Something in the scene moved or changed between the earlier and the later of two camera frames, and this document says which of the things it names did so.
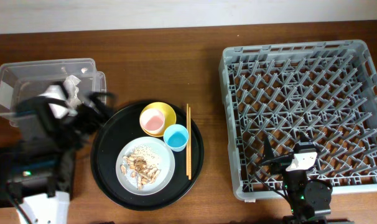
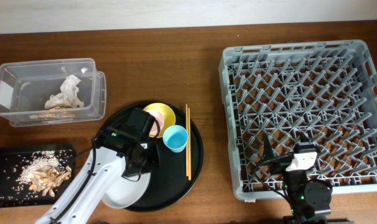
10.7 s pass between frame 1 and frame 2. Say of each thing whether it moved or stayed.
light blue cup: stayed
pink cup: stayed
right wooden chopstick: stayed
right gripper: stayed
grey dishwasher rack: stayed
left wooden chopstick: stayed
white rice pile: moved
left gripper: moved
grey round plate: moved
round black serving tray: stayed
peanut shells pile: moved
